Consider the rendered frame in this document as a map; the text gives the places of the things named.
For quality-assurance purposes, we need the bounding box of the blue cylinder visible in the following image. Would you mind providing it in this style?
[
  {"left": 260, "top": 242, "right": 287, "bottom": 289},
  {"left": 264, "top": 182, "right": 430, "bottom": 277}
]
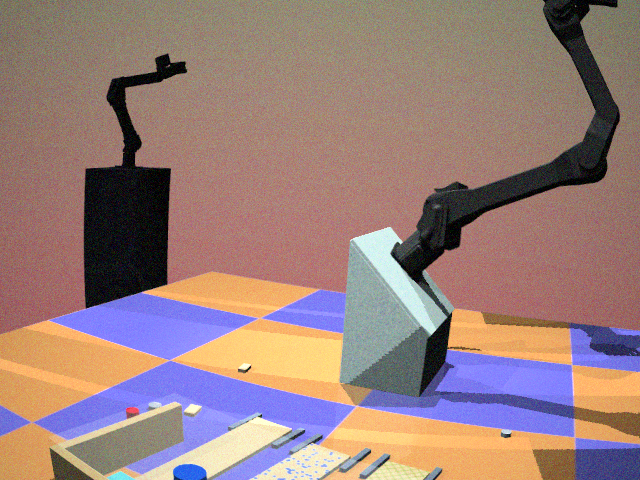
[{"left": 173, "top": 464, "right": 207, "bottom": 480}]

